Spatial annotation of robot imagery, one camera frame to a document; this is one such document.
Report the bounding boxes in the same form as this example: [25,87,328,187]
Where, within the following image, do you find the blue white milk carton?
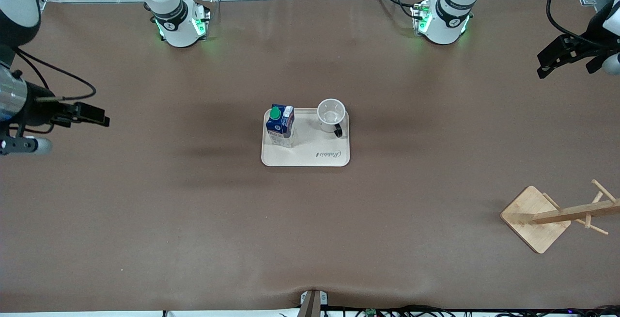
[265,104,296,149]

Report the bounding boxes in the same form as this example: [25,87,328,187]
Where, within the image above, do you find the white smiley mug black handle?
[317,98,347,139]

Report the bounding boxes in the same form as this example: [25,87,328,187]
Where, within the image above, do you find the cream rabbit print tray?
[261,108,350,167]

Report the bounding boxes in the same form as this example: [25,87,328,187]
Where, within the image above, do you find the brown table cover mat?
[0,0,620,314]

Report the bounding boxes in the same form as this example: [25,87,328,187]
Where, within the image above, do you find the wooden mug rack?
[500,179,620,254]

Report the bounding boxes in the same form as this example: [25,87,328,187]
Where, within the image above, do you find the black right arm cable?
[14,47,97,102]

